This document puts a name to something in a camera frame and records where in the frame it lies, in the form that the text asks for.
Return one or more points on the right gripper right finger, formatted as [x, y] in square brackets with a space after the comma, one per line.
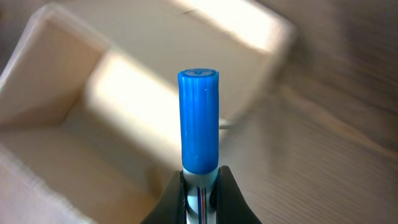
[231, 206]

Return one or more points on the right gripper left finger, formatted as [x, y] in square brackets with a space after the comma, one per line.
[171, 207]

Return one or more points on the blue whiteboard marker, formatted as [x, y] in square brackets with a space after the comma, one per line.
[199, 124]

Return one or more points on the open cardboard box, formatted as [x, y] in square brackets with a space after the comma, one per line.
[90, 127]

